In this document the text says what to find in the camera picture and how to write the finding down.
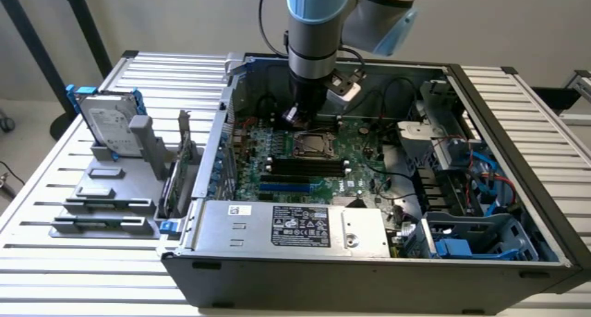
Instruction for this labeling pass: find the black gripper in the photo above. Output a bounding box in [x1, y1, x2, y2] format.
[283, 73, 340, 129]

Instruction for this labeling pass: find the blue expansion slot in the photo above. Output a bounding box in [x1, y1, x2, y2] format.
[259, 182, 311, 194]

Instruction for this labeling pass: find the grey parts rack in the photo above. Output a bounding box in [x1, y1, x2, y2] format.
[50, 115, 206, 239]

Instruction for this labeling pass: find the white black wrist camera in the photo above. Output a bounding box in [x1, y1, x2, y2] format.
[324, 69, 367, 109]

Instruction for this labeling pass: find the black RAM slot bank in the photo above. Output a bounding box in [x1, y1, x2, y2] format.
[268, 156, 348, 179]

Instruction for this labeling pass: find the black open PC case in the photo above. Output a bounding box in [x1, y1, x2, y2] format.
[155, 52, 583, 309]

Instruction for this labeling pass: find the green graphics card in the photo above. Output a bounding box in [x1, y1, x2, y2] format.
[159, 109, 198, 217]

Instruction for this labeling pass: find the silver hard disk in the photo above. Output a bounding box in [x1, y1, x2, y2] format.
[76, 94, 146, 159]

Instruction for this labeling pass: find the blue disk caddy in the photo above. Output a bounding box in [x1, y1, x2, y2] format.
[64, 84, 148, 124]

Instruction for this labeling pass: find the black stand pole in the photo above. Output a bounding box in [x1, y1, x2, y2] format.
[0, 0, 115, 141]

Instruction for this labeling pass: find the red wire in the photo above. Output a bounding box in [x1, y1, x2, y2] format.
[479, 171, 518, 210]

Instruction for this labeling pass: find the blue data wire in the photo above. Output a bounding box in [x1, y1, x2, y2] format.
[466, 150, 508, 216]

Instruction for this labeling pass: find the CPU socket metal frame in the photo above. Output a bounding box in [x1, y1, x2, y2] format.
[287, 131, 342, 159]

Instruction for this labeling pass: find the green motherboard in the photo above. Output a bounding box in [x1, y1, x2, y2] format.
[230, 118, 424, 228]

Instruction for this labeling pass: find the black expansion slot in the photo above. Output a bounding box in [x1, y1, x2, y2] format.
[260, 174, 311, 185]

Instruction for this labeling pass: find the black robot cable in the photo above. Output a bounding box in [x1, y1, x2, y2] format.
[256, 0, 292, 59]

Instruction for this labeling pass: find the silver power supply unit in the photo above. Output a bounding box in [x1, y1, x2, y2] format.
[190, 199, 395, 259]

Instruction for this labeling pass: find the grey metal drive cage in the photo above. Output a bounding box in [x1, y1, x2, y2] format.
[395, 80, 491, 172]

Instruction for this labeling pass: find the blue plastic bay clip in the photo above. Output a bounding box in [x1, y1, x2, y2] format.
[434, 238, 472, 260]

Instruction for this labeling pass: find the black looped wire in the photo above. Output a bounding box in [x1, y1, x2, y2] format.
[360, 77, 419, 159]

